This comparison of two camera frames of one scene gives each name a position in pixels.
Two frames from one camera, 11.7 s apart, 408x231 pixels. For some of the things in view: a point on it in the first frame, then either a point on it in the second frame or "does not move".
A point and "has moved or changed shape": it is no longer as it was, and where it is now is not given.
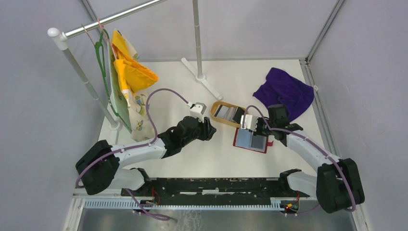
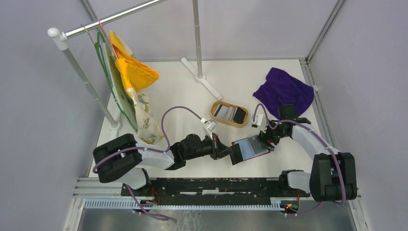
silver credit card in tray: (225, 112) does not move
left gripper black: (208, 129) → (219, 149)
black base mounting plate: (214, 189) does not move
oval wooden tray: (223, 121) does not move
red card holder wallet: (244, 138) has moved or changed shape
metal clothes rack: (59, 38) does not move
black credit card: (239, 113) → (236, 156)
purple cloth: (282, 88) does not move
